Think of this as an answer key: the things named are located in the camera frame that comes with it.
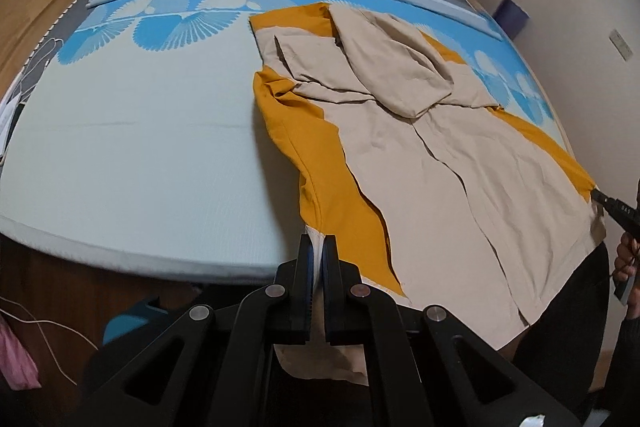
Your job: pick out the wooden headboard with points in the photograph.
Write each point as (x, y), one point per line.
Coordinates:
(40, 7)

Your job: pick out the person's right hand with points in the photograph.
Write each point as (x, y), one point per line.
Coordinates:
(626, 257)

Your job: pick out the person's right forearm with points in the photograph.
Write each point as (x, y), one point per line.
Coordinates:
(625, 367)

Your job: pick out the pink bag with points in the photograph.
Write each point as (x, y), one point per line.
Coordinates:
(17, 357)

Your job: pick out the blue slipper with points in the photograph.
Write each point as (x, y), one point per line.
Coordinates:
(132, 322)

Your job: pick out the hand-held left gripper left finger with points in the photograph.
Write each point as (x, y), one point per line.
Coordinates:
(295, 302)

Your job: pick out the beige and orange hoodie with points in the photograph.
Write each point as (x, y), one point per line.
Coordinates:
(450, 167)

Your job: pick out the blue printed bed sheet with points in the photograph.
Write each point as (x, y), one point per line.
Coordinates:
(150, 157)

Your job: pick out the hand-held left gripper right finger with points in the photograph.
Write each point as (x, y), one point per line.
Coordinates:
(345, 302)

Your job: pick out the white wall switch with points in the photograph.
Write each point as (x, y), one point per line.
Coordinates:
(626, 50)
(616, 38)

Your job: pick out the person's dark trouser leg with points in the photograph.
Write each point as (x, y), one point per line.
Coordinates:
(555, 332)

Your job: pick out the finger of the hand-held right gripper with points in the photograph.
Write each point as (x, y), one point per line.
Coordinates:
(620, 212)

